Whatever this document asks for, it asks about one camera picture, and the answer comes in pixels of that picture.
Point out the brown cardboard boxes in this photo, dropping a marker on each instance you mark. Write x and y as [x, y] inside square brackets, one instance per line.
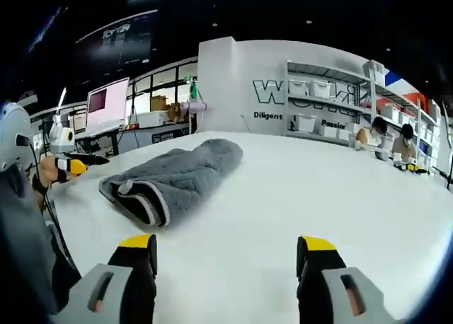
[159, 104]

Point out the grey metal shelving rack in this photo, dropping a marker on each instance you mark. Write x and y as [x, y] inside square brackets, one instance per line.
[407, 97]
[286, 97]

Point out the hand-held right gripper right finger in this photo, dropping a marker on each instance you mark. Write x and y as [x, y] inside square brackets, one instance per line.
[316, 288]

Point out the white chest device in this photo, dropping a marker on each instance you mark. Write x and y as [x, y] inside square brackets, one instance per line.
[14, 133]

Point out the green hanging item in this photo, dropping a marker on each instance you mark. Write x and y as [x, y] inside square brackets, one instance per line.
[194, 90]

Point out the dark hanging display screen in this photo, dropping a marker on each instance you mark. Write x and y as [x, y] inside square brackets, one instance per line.
[117, 37]

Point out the grey fluffy towel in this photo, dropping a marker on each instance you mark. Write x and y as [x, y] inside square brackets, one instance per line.
[191, 175]

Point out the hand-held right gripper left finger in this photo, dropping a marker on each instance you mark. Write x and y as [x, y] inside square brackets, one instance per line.
[139, 288]

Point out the black tripod stand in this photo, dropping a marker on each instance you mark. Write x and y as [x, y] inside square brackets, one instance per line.
[447, 143]

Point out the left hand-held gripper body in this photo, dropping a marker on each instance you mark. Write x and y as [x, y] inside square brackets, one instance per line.
[63, 134]

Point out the dark wristband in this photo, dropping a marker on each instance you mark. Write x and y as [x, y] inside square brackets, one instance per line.
[39, 185]

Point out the person's left hand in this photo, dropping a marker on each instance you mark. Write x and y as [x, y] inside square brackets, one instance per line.
[47, 172]

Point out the large monitor screen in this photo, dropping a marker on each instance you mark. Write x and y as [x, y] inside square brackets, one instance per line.
[108, 103]

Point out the metal shelf with white bins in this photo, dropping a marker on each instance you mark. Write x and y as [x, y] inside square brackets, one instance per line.
[318, 88]

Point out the purple roll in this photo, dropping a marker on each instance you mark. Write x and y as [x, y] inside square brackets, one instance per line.
[194, 107]

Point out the white table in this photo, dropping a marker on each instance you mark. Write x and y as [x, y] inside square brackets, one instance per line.
[318, 196]

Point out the black front counter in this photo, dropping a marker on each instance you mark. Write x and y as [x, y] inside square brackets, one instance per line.
[155, 138]

